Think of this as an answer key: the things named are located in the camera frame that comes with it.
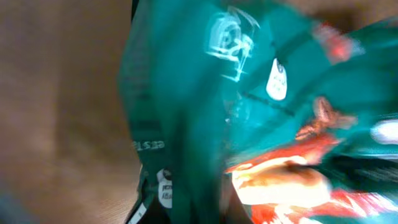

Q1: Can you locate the green Nescafe coffee bag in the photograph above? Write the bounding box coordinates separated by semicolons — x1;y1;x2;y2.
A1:
118;0;397;223

